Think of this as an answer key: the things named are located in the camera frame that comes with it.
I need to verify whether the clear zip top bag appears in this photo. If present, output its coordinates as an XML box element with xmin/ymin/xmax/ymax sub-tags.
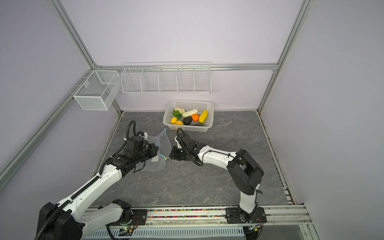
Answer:
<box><xmin>143</xmin><ymin>129</ymin><xmax>172</xmax><ymax>172</ymax></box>

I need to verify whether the orange fruit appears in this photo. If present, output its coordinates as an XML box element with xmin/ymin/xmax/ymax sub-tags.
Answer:
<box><xmin>192</xmin><ymin>114</ymin><xmax>200</xmax><ymax>122</ymax></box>

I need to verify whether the white plastic basket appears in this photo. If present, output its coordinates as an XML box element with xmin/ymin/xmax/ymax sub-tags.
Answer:
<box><xmin>163</xmin><ymin>100</ymin><xmax>214</xmax><ymax>132</ymax></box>

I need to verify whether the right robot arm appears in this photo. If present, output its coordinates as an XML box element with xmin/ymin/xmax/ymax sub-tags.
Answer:
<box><xmin>170</xmin><ymin>128</ymin><xmax>267</xmax><ymax>225</ymax></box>

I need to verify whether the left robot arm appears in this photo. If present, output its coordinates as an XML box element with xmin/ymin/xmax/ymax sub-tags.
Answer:
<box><xmin>35</xmin><ymin>120</ymin><xmax>159</xmax><ymax>240</ymax></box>

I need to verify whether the white radish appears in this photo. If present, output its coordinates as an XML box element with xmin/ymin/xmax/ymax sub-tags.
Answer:
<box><xmin>182</xmin><ymin>109</ymin><xmax>198</xmax><ymax>118</ymax></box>

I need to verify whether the green leafy vegetable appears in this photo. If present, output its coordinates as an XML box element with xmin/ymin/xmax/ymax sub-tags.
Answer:
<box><xmin>173</xmin><ymin>110</ymin><xmax>182</xmax><ymax>118</ymax></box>

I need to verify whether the white vent grille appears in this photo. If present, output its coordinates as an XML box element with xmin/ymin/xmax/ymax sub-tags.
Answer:
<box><xmin>83</xmin><ymin>226</ymin><xmax>246</xmax><ymax>240</ymax></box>

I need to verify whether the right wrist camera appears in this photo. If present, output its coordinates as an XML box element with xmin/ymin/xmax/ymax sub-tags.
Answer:
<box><xmin>175</xmin><ymin>137</ymin><xmax>183</xmax><ymax>149</ymax></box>

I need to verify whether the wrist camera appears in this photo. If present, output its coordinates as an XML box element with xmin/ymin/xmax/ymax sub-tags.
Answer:
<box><xmin>137</xmin><ymin>131</ymin><xmax>149</xmax><ymax>140</ymax></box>
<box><xmin>175</xmin><ymin>137</ymin><xmax>183</xmax><ymax>149</ymax></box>

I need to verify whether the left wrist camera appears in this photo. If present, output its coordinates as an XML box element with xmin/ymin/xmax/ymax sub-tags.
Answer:
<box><xmin>137</xmin><ymin>131</ymin><xmax>149</xmax><ymax>140</ymax></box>

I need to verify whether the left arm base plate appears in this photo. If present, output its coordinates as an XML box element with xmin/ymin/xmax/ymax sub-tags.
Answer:
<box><xmin>119</xmin><ymin>209</ymin><xmax>148</xmax><ymax>226</ymax></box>

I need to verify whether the white mesh wall box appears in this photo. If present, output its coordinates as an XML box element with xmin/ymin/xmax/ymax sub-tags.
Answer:
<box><xmin>74</xmin><ymin>70</ymin><xmax>122</xmax><ymax>111</ymax></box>

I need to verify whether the white wire wall rack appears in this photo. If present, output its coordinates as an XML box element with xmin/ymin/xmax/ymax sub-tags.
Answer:
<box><xmin>121</xmin><ymin>62</ymin><xmax>212</xmax><ymax>94</ymax></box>

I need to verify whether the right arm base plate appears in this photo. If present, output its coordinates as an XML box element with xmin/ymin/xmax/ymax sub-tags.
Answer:
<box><xmin>225</xmin><ymin>206</ymin><xmax>267</xmax><ymax>224</ymax></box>

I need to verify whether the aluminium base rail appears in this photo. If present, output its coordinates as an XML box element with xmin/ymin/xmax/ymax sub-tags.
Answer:
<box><xmin>58</xmin><ymin>204</ymin><xmax>313</xmax><ymax>230</ymax></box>

